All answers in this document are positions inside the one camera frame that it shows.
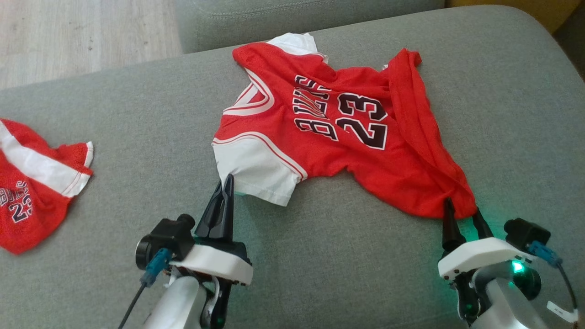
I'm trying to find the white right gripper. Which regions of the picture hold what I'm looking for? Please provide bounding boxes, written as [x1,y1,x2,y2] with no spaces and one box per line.
[438,197,533,326]

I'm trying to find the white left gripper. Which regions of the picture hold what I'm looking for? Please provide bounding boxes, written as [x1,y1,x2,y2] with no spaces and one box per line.
[167,174,254,287]

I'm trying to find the red basketball jersey 23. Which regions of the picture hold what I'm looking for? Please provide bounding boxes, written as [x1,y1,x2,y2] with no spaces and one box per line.
[211,32,478,220]

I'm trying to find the red basketball shorts 23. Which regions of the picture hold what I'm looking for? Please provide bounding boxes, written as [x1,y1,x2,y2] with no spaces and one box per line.
[0,118,95,255]

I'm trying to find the grey fabric sofa seat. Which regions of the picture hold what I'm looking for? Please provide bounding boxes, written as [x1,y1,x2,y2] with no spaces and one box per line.
[0,5,585,329]

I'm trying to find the grey sofa back cushion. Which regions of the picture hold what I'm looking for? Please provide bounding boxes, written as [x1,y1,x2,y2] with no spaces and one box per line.
[176,0,446,54]

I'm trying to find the white cable tag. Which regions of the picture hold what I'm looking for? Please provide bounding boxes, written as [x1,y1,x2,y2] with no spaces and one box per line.
[547,302,579,323]

